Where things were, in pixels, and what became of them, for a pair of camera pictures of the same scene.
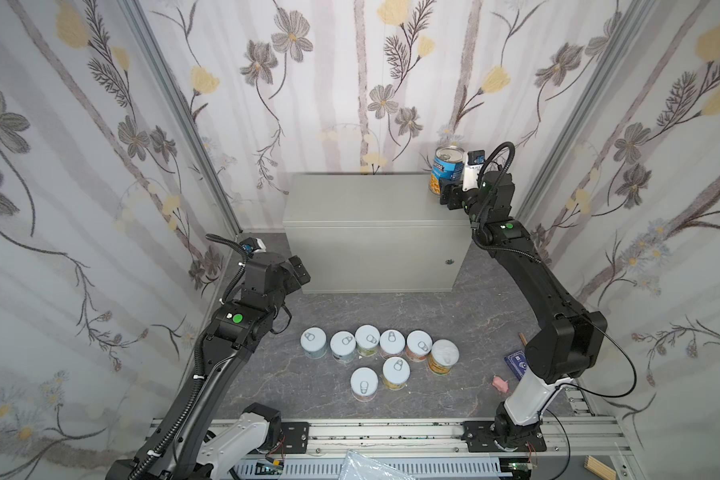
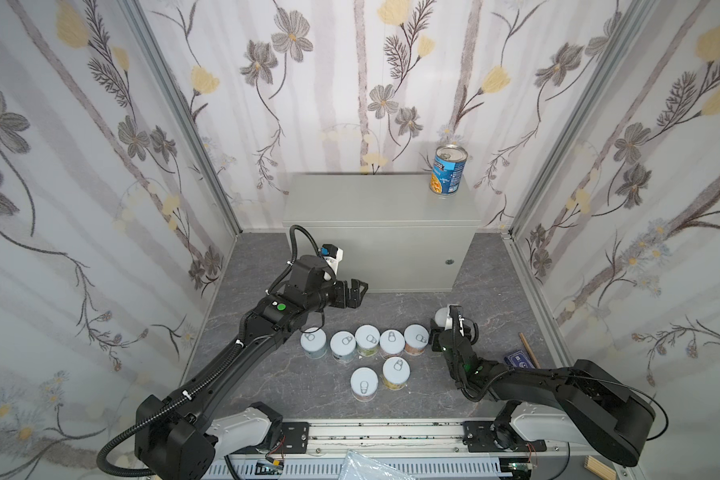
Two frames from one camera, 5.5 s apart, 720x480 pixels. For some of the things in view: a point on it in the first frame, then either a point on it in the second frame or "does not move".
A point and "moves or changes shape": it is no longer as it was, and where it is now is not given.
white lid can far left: (313, 342) does not move
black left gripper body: (297, 270) -> (342, 292)
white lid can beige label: (392, 343) does not move
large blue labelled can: (448, 165) does not move
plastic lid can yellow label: (444, 354) -> (441, 317)
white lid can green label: (367, 340) does not move
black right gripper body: (453, 196) -> (456, 327)
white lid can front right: (396, 372) does not move
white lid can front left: (364, 384) does not move
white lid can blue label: (342, 346) does not move
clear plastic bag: (359, 467) does not move
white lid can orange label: (418, 345) moves or changes shape
